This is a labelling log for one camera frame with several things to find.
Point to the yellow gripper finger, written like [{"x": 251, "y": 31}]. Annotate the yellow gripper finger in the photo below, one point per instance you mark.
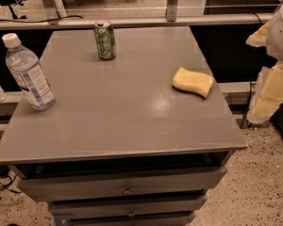
[{"x": 268, "y": 94}]

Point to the yellow sponge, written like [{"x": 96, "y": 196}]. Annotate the yellow sponge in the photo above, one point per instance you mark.
[{"x": 195, "y": 82}]

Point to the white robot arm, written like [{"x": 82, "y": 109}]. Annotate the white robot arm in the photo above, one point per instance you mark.
[{"x": 270, "y": 35}]

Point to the green soda can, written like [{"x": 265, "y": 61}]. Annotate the green soda can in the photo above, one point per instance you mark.
[{"x": 104, "y": 36}]

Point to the middle grey drawer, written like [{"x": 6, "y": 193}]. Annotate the middle grey drawer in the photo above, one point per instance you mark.
[{"x": 130, "y": 207}]

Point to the grey drawer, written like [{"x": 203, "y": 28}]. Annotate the grey drawer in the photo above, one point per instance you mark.
[
  {"x": 162, "y": 219},
  {"x": 130, "y": 207},
  {"x": 121, "y": 184}
]

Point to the grey drawer cabinet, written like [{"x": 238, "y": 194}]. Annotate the grey drawer cabinet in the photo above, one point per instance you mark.
[{"x": 122, "y": 115}]

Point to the bottom grey drawer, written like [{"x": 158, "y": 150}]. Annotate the bottom grey drawer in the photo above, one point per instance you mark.
[{"x": 162, "y": 219}]

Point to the clear plastic water bottle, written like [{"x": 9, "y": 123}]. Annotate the clear plastic water bottle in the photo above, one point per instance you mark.
[{"x": 27, "y": 71}]

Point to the top grey drawer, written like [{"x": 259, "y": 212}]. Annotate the top grey drawer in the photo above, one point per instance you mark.
[{"x": 121, "y": 184}]

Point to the grey metal post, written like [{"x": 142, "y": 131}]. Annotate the grey metal post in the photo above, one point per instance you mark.
[{"x": 171, "y": 10}]

